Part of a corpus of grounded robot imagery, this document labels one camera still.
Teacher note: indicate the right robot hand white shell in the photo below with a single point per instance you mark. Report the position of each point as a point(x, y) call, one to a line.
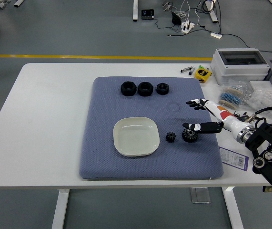
point(229, 121)

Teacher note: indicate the large black gear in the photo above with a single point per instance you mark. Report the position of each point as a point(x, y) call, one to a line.
point(190, 138)

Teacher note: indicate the small black gear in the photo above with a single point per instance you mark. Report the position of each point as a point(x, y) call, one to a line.
point(170, 137)

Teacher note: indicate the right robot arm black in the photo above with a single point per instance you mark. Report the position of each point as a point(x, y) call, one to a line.
point(269, 140)

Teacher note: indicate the white flat box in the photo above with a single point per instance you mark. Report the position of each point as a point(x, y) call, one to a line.
point(262, 86)

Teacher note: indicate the grey electrical box clear lid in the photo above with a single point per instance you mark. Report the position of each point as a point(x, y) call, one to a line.
point(233, 71)

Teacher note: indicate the small black hex nut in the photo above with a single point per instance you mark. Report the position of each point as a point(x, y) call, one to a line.
point(159, 90)

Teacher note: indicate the large black hex nut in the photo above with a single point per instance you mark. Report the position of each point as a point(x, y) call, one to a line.
point(141, 90)
point(124, 89)

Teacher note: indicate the blue resistor tape roll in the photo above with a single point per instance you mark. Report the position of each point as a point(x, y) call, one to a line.
point(231, 97)

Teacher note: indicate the clear plastic bag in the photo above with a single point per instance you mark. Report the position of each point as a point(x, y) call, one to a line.
point(241, 87)

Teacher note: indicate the purple white label card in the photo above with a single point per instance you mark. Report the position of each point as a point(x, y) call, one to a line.
point(232, 158)

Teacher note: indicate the bag of white plastic parts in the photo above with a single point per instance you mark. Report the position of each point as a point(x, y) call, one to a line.
point(264, 99)

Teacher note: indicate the yellow tape measure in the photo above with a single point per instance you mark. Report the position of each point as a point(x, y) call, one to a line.
point(202, 74)

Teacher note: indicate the black silver marker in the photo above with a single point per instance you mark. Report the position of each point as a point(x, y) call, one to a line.
point(185, 70)
point(192, 70)

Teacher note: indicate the clear plastic floor plate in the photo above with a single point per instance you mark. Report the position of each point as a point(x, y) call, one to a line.
point(200, 195)

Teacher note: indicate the white small adapter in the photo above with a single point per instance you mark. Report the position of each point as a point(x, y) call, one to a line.
point(216, 35)

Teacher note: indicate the white square plate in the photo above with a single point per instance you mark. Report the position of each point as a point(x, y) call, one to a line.
point(135, 136)

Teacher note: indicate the white power strip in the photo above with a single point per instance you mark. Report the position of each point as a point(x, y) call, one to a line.
point(187, 25)

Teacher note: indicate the white background table leg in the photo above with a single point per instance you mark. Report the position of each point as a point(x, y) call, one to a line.
point(213, 13)
point(135, 10)

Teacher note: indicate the black power adapter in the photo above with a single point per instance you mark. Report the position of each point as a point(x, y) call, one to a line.
point(176, 18)

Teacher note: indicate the blue-grey quilted mat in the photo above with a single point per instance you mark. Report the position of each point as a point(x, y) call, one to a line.
point(102, 119)

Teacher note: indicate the black device with screen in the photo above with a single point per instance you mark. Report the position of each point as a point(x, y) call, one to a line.
point(147, 14)

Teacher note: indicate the white table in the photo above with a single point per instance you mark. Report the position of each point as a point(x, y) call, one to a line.
point(43, 107)

